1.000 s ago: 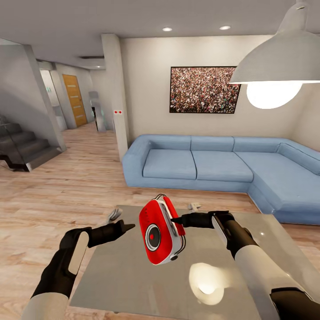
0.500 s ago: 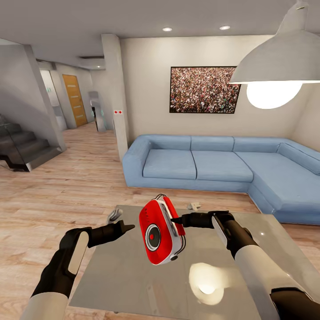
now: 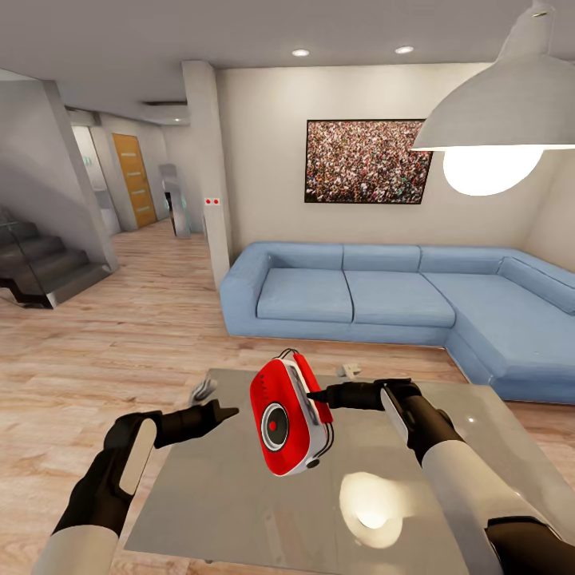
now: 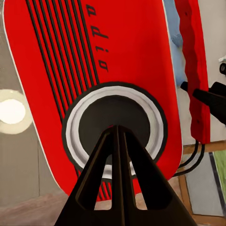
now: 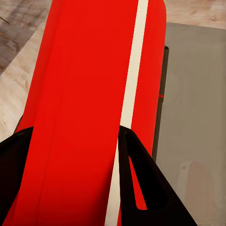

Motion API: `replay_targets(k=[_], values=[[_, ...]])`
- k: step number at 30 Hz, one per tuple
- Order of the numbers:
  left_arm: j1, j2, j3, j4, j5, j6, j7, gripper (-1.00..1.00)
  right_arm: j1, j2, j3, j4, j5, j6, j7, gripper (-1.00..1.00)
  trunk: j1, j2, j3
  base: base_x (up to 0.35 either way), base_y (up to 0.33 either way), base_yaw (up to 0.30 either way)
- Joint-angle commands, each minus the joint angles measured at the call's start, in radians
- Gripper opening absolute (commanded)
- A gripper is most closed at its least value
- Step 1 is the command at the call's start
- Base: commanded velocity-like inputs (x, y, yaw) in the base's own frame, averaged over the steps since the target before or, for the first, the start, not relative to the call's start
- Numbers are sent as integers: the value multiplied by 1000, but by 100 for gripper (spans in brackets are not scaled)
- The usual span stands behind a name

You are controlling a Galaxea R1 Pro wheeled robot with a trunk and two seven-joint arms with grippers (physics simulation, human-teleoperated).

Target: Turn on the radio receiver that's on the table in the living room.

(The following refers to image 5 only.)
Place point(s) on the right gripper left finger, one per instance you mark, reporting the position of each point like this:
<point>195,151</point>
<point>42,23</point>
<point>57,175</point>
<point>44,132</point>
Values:
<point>13,155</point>

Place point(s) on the coffee table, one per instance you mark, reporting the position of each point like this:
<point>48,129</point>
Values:
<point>191,150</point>

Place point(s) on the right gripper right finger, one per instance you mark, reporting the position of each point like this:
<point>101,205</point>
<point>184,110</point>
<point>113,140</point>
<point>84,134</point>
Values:
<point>164,208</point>

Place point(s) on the radio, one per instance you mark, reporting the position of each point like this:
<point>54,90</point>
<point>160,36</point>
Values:
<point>101,64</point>

